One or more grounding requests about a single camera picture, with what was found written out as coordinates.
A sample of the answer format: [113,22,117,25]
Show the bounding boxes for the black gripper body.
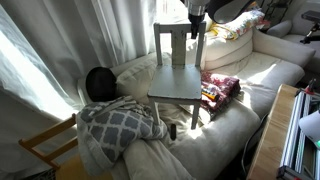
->
[188,14,205,39]

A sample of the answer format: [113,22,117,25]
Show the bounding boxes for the small white wooden chair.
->
[147,22,206,129]

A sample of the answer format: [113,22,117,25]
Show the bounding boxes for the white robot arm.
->
[180,0,255,39]

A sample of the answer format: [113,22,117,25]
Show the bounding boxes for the floral yellow blanket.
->
[210,10,265,40]

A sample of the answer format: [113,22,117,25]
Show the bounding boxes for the clear plastic water bottle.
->
[202,82,218,94]

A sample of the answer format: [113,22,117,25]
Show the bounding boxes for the black and yellow bottle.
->
[201,88,220,101]

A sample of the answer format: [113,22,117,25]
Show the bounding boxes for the red patterned cloth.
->
[201,71,241,117]

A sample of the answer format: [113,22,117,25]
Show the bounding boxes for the cream sofa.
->
[104,29,315,180]

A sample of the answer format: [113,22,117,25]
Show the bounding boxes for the black round cushion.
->
[85,67,117,102]

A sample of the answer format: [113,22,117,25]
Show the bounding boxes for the grey white patterned blanket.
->
[76,96,167,176]

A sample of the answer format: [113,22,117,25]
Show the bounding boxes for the white curtain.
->
[0,0,185,179]

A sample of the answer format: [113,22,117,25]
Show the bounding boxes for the wooden side table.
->
[246,84,297,180]

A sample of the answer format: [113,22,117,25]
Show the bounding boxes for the white lamp shade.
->
[299,111,320,143]

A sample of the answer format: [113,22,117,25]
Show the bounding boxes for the black camera stand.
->
[301,10,320,44]

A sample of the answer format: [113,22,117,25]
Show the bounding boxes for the metal rail frame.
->
[276,91,320,180]

